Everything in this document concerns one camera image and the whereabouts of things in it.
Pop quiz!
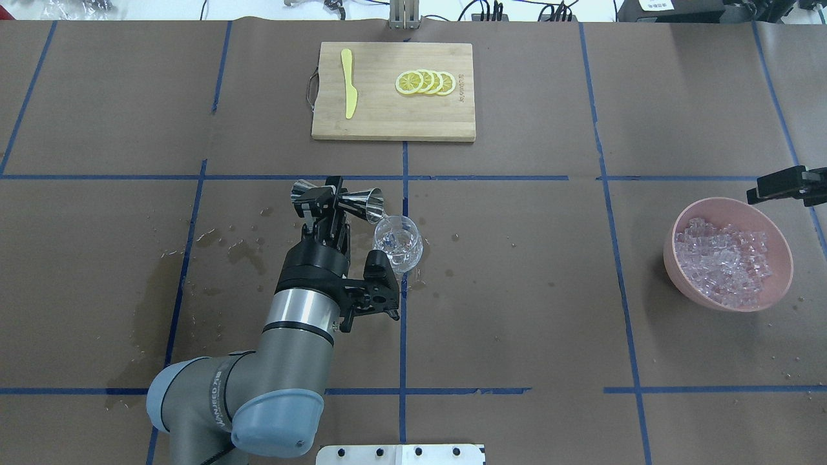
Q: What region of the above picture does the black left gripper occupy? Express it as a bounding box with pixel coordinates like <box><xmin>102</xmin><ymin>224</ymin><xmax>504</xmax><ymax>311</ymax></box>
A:
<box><xmin>275</xmin><ymin>176</ymin><xmax>351</xmax><ymax>298</ymax></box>

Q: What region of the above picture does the steel double jigger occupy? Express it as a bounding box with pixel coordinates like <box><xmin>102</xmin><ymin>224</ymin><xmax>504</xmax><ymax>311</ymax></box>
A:
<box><xmin>290</xmin><ymin>180</ymin><xmax>387</xmax><ymax>225</ymax></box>

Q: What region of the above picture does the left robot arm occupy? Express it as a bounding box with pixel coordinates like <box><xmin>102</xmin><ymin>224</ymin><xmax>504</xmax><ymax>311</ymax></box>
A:
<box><xmin>147</xmin><ymin>176</ymin><xmax>373</xmax><ymax>464</ymax></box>

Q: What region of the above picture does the clear wine glass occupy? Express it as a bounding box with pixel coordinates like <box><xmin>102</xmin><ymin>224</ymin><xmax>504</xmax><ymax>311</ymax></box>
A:
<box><xmin>372</xmin><ymin>214</ymin><xmax>424</xmax><ymax>293</ymax></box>

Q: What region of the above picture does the pile of ice cubes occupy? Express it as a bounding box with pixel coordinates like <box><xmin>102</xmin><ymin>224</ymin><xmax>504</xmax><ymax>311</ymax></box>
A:
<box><xmin>673</xmin><ymin>217</ymin><xmax>773</xmax><ymax>309</ymax></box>

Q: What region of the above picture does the bamboo cutting board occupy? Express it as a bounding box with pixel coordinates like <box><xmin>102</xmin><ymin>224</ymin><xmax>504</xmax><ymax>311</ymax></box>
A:
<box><xmin>312</xmin><ymin>41</ymin><xmax>477</xmax><ymax>143</ymax></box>

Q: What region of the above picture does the yellow plastic knife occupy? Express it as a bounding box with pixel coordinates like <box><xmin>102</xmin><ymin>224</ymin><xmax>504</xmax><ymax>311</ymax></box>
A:
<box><xmin>340</xmin><ymin>48</ymin><xmax>359</xmax><ymax>119</ymax></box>

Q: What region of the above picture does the front lemon slice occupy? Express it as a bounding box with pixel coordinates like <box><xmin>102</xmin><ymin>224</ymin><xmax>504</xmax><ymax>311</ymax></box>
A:
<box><xmin>395</xmin><ymin>70</ymin><xmax>425</xmax><ymax>95</ymax></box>

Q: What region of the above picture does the lemon slice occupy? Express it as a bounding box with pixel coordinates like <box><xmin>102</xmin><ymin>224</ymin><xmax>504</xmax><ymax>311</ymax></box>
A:
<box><xmin>436</xmin><ymin>71</ymin><xmax>457</xmax><ymax>96</ymax></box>
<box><xmin>420</xmin><ymin>70</ymin><xmax>444</xmax><ymax>95</ymax></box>
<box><xmin>395</xmin><ymin>70</ymin><xmax>425</xmax><ymax>95</ymax></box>
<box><xmin>416</xmin><ymin>70</ymin><xmax>435</xmax><ymax>94</ymax></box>

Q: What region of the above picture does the back lemon slice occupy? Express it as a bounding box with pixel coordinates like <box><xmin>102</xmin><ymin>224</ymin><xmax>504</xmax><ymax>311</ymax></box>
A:
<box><xmin>436</xmin><ymin>71</ymin><xmax>457</xmax><ymax>96</ymax></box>

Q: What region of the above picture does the pink bowl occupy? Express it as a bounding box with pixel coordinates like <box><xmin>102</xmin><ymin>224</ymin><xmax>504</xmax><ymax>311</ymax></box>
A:
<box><xmin>662</xmin><ymin>197</ymin><xmax>795</xmax><ymax>313</ymax></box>

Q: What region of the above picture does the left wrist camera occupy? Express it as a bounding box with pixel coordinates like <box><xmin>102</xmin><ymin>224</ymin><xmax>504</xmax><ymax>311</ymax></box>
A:
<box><xmin>337</xmin><ymin>249</ymin><xmax>401</xmax><ymax>333</ymax></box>

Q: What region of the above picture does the aluminium frame post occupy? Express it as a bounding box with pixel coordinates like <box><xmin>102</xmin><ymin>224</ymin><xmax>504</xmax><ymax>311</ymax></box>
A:
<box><xmin>388</xmin><ymin>0</ymin><xmax>421</xmax><ymax>30</ymax></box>

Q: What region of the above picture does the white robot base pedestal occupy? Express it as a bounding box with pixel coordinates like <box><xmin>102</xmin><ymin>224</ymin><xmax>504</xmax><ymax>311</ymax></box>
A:
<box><xmin>315</xmin><ymin>444</ymin><xmax>487</xmax><ymax>464</ymax></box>

